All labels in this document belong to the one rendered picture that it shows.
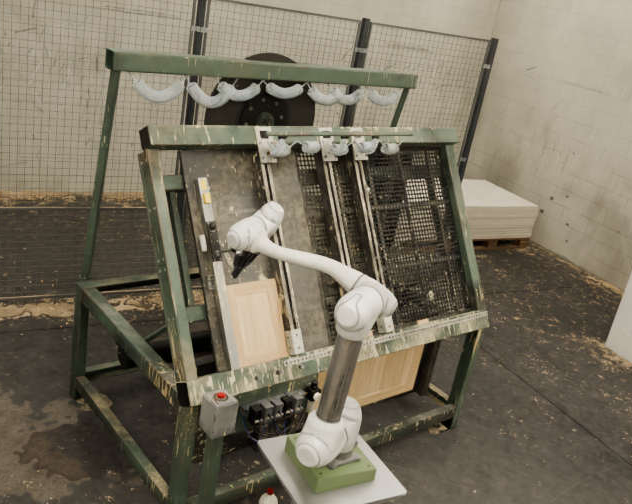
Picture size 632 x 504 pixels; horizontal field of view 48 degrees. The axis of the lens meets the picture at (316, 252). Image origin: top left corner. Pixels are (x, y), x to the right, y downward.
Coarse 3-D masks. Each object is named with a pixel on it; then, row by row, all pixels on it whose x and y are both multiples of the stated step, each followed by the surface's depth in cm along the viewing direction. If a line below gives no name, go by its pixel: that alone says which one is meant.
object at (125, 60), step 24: (120, 72) 362; (144, 72) 365; (168, 72) 373; (192, 72) 381; (216, 72) 390; (240, 72) 400; (264, 72) 410; (288, 72) 420; (312, 72) 431; (336, 72) 442; (360, 72) 454; (384, 72) 468; (408, 72) 491; (96, 168) 385; (96, 192) 391; (96, 216) 398
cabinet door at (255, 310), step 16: (240, 288) 356; (256, 288) 362; (272, 288) 368; (240, 304) 355; (256, 304) 361; (272, 304) 366; (240, 320) 353; (256, 320) 359; (272, 320) 365; (240, 336) 352; (256, 336) 358; (272, 336) 363; (240, 352) 350; (256, 352) 356; (272, 352) 361
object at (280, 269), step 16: (256, 128) 367; (272, 144) 372; (256, 160) 372; (272, 160) 370; (256, 176) 374; (272, 192) 371; (272, 240) 369; (288, 272) 369; (288, 288) 369; (288, 304) 366; (288, 320) 365; (288, 336) 366; (288, 352) 368
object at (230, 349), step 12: (204, 192) 350; (204, 204) 349; (204, 216) 348; (204, 228) 349; (216, 264) 348; (216, 276) 346; (216, 288) 346; (216, 300) 347; (228, 312) 347; (228, 324) 346; (228, 336) 345; (228, 348) 344; (228, 360) 344
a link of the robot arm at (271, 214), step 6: (270, 204) 292; (276, 204) 294; (258, 210) 294; (264, 210) 291; (270, 210) 290; (276, 210) 291; (282, 210) 294; (258, 216) 290; (264, 216) 291; (270, 216) 290; (276, 216) 291; (282, 216) 294; (264, 222) 289; (270, 222) 291; (276, 222) 293; (270, 228) 292; (276, 228) 296; (270, 234) 296
